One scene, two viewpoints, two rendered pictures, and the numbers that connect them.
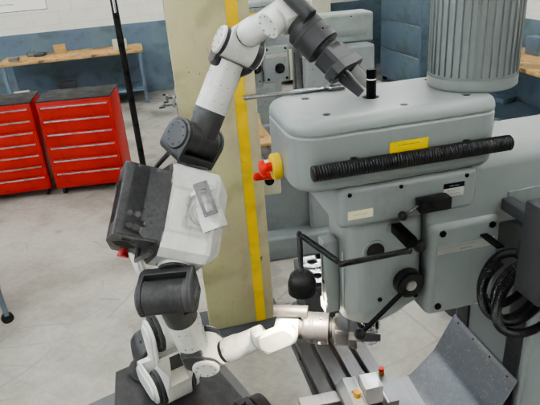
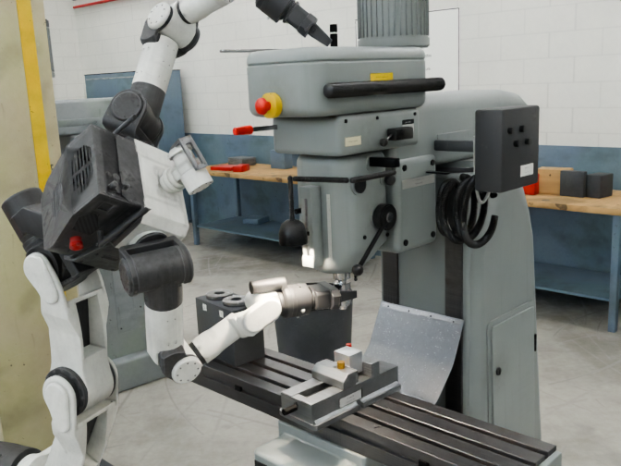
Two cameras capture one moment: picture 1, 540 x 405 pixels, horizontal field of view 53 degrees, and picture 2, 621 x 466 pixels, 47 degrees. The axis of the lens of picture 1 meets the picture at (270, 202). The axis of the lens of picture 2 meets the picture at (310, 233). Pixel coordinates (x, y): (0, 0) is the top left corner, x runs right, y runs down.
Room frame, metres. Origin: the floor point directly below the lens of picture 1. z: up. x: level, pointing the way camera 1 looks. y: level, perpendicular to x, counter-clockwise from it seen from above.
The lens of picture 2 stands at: (-0.33, 0.86, 1.82)
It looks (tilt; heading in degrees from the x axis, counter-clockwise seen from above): 12 degrees down; 327
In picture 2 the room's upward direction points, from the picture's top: 3 degrees counter-clockwise
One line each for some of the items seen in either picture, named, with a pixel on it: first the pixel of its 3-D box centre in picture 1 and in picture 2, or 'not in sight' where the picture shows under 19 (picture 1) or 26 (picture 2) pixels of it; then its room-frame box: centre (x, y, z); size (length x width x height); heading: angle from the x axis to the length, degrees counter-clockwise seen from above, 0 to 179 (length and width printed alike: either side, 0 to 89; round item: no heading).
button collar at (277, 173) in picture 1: (276, 165); (271, 105); (1.16, -0.02, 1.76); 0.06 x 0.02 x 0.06; 12
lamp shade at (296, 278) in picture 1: (301, 280); (292, 231); (1.16, -0.06, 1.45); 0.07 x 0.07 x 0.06
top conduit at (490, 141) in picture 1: (414, 157); (388, 87); (1.07, -0.31, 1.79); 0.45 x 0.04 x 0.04; 102
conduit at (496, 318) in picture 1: (509, 284); (457, 208); (1.07, -0.55, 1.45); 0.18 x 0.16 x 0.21; 102
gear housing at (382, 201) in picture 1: (386, 180); (347, 129); (1.21, -0.29, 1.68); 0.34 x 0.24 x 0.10; 102
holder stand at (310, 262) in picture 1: (315, 291); (229, 324); (1.71, -0.14, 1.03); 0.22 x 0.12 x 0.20; 6
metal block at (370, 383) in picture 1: (370, 388); (348, 361); (1.19, -0.25, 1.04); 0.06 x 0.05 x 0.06; 9
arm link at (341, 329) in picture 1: (335, 329); (311, 298); (1.22, -0.15, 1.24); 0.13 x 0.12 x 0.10; 169
